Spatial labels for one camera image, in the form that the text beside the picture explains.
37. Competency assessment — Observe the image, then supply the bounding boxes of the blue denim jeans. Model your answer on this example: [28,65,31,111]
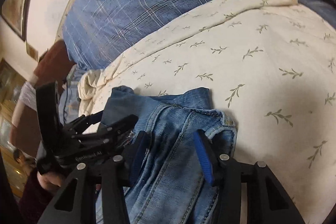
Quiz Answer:
[101,86,237,223]

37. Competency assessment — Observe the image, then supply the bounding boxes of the person's left hand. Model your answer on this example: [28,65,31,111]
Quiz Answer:
[37,172,65,194]

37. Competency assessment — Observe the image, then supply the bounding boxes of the grey-blue folded jeans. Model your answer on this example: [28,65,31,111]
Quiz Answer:
[59,65,86,124]

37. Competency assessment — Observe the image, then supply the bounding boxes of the person in brown jacket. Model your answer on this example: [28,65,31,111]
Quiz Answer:
[13,149,36,175]

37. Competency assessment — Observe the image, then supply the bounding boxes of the white lace cloth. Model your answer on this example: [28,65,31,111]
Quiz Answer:
[19,81,37,112]

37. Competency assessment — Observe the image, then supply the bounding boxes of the brown upholstered headboard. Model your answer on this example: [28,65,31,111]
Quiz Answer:
[9,40,75,157]

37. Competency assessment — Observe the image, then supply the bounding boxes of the wooden glass-door wardrobe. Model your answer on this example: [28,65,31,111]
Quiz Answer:
[1,58,27,198]

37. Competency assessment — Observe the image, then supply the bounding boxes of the small framed picture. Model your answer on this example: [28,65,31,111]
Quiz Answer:
[25,42,39,61]

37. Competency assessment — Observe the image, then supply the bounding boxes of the cream leaf-print bed sheet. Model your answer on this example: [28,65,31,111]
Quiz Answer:
[78,0,335,223]

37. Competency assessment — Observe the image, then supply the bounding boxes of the large framed painting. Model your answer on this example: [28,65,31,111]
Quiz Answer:
[1,0,30,42]

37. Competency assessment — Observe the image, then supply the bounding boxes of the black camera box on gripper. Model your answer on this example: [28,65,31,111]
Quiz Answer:
[36,81,64,160]

